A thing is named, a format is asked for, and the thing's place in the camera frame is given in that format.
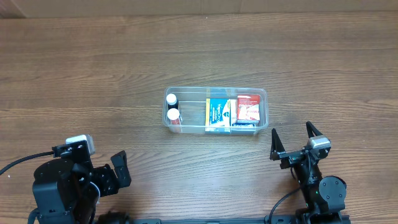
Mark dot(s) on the black bottle white cap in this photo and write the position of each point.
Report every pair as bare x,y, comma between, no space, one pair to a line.
172,101

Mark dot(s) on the blue yellow VapoDrops box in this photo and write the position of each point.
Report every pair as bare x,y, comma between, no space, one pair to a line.
217,112

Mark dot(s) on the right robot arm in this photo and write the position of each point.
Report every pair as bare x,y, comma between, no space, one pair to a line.
324,196

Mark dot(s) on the orange tube white cap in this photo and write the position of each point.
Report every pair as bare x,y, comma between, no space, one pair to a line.
173,115

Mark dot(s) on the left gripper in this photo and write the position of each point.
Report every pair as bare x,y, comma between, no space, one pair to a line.
106,178

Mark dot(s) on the white Hansaplast plaster box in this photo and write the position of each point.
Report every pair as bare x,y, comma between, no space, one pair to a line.
233,116

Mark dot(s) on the clear plastic container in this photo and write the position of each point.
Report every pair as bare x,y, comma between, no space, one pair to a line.
192,107

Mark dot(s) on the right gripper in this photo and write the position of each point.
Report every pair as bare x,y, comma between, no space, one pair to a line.
294,154

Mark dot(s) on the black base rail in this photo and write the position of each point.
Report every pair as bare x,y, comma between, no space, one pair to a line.
120,217

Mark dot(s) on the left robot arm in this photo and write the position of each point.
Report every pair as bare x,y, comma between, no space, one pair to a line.
66,190

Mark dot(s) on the red caplet box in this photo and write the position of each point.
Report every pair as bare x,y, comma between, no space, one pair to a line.
248,109

